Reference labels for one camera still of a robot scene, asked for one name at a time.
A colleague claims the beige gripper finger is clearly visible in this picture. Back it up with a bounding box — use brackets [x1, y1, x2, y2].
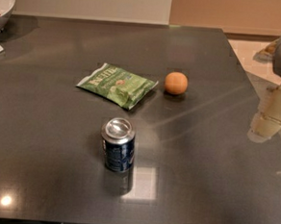
[248, 85, 281, 142]

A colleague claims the green jalapeno chip bag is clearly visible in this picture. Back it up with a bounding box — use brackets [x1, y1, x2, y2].
[77, 63, 158, 111]

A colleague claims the orange fruit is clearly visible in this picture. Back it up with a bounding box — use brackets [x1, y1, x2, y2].
[165, 72, 188, 95]

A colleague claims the blue soda can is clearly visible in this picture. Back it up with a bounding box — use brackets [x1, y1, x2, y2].
[101, 117, 136, 172]

